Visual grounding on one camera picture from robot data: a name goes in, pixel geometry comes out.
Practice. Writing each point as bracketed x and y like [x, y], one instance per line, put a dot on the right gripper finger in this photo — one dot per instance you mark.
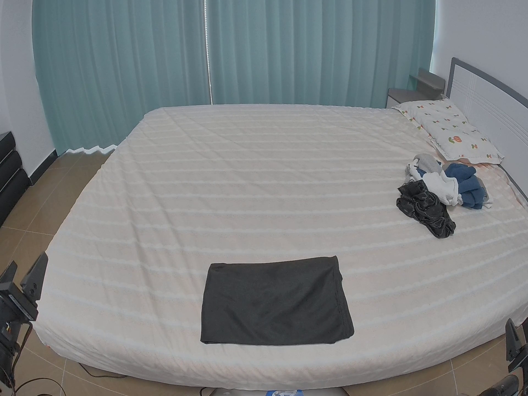
[512, 340]
[526, 330]

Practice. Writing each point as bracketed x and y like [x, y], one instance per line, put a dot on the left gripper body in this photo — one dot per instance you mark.
[18, 301]

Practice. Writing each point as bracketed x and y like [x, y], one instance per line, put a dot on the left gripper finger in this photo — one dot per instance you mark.
[9, 274]
[35, 274]

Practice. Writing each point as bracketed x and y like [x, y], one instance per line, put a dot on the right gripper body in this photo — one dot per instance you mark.
[520, 361]

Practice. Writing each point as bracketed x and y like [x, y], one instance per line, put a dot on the black T-shirt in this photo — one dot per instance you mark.
[276, 303]

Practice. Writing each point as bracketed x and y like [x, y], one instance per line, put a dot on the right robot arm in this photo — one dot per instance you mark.
[505, 386]

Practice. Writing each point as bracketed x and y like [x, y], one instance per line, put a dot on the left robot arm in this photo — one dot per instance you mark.
[8, 353]

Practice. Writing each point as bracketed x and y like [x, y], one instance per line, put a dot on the pile of clothes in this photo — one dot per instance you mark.
[429, 213]

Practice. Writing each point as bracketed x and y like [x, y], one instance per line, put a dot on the bed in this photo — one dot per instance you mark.
[247, 188]

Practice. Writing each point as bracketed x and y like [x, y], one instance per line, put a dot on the black chest of drawers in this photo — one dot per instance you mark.
[10, 171]

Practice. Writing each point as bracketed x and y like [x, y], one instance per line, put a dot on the white printed pillow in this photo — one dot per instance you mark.
[449, 130]

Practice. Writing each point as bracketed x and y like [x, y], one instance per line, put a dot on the grey bedside table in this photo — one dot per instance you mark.
[414, 91]

